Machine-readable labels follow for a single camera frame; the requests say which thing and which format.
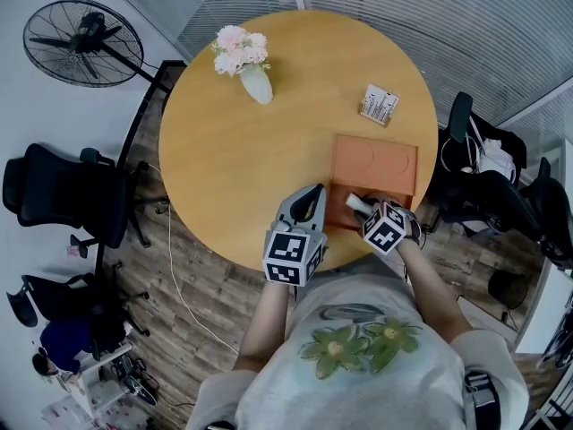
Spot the white desk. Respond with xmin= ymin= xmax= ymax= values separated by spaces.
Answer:
xmin=513 ymin=257 xmax=573 ymax=354

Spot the black waste bin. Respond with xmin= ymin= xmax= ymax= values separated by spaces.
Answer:
xmin=487 ymin=268 xmax=530 ymax=311

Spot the person's left forearm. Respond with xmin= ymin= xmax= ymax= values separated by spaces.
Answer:
xmin=232 ymin=279 xmax=293 ymax=374

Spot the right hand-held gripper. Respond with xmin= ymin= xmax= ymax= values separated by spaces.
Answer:
xmin=354 ymin=197 xmax=424 ymax=256

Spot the pale green vase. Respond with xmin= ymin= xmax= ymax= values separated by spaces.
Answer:
xmin=239 ymin=63 xmax=274 ymax=106

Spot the black office chair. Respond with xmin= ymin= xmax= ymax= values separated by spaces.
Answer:
xmin=2 ymin=142 xmax=152 ymax=251
xmin=436 ymin=90 xmax=545 ymax=241
xmin=518 ymin=156 xmax=573 ymax=271
xmin=5 ymin=261 xmax=151 ymax=363

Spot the black shoulder strap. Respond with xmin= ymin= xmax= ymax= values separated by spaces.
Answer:
xmin=462 ymin=369 xmax=500 ymax=420

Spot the white floor cable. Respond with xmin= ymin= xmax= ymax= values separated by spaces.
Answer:
xmin=147 ymin=163 xmax=241 ymax=356

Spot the black standing fan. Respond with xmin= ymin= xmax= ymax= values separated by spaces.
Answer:
xmin=22 ymin=0 xmax=187 ymax=170

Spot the white item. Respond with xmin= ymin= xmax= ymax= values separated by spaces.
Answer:
xmin=345 ymin=194 xmax=374 ymax=211

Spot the person's right forearm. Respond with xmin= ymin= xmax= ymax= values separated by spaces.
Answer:
xmin=395 ymin=238 xmax=474 ymax=345

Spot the white desk calendar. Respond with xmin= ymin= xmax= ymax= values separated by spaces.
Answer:
xmin=357 ymin=83 xmax=400 ymax=129

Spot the white bag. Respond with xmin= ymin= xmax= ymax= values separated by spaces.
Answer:
xmin=477 ymin=136 xmax=517 ymax=183

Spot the grey flower print shirt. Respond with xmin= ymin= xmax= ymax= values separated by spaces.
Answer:
xmin=184 ymin=257 xmax=530 ymax=430

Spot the orange box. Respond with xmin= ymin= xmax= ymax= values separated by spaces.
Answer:
xmin=323 ymin=133 xmax=420 ymax=233

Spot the pink flower bouquet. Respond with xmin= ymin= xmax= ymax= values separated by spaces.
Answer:
xmin=210 ymin=24 xmax=272 ymax=79

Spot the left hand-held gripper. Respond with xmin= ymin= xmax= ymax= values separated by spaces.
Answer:
xmin=261 ymin=185 xmax=330 ymax=288

